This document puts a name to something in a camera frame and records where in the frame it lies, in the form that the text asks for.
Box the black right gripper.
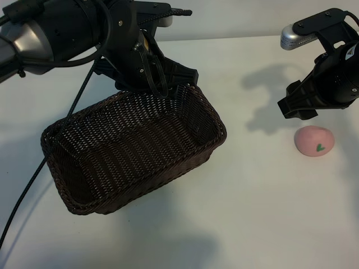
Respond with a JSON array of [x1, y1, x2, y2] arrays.
[[277, 40, 359, 118]]

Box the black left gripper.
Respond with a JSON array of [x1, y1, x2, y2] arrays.
[[94, 2, 199, 99]]

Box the pink peach with green mark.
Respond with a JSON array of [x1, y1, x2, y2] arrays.
[[293, 126, 335, 157]]

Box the dark brown wicker basket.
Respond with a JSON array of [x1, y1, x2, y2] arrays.
[[41, 83, 227, 216]]

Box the thin black gripper cables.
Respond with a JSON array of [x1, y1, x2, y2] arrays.
[[140, 47, 169, 99]]

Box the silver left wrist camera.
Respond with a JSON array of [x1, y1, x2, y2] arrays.
[[153, 16, 175, 29]]

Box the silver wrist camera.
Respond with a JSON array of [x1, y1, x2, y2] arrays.
[[279, 24, 319, 52], [153, 16, 175, 29]]

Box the smooth black arm cable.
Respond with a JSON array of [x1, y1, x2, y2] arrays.
[[16, 0, 114, 69]]

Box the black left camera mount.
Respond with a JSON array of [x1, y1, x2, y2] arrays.
[[131, 2, 180, 20]]

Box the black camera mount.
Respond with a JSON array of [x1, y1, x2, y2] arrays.
[[294, 7, 357, 57], [131, 2, 180, 20]]

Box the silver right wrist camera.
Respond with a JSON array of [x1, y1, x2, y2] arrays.
[[279, 24, 319, 52]]

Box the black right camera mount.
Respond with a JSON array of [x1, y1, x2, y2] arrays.
[[294, 7, 357, 57]]

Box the black right camera cable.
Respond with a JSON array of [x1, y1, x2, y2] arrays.
[[346, 11, 359, 26]]

